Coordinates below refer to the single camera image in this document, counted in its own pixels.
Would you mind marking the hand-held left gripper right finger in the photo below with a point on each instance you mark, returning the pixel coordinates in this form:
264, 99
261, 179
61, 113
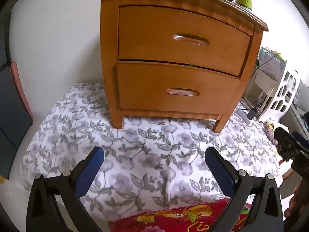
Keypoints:
218, 170

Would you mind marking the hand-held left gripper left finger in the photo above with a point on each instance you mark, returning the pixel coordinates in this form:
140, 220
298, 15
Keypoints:
90, 171

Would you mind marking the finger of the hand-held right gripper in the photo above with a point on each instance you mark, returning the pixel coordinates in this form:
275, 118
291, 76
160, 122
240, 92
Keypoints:
284, 142
301, 141

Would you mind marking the person's right hand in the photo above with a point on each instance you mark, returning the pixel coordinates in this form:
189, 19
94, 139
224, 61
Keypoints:
293, 200

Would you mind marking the colourful snack packets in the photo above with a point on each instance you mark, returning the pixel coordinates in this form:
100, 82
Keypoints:
270, 130

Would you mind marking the black charger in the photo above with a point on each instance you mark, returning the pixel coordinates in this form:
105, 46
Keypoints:
253, 112

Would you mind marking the white cutout chair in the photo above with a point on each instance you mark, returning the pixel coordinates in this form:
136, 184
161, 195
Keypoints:
287, 87

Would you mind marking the grey floral white blanket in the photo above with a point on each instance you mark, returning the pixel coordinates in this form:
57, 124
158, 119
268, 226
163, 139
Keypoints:
144, 154

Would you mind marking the white small table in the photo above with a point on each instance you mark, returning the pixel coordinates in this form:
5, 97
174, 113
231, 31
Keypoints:
262, 84

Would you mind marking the red floral blanket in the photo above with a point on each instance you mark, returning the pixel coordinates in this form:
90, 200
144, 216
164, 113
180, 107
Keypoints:
169, 218

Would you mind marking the white storage box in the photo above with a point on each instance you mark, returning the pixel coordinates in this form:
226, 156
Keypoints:
272, 65

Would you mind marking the dark panel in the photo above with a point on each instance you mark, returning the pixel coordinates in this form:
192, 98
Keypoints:
9, 113

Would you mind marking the pink board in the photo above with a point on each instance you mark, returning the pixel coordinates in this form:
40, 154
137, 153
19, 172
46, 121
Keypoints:
20, 87

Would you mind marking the wooden nightstand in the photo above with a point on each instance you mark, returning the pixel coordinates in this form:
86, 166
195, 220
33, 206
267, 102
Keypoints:
108, 53

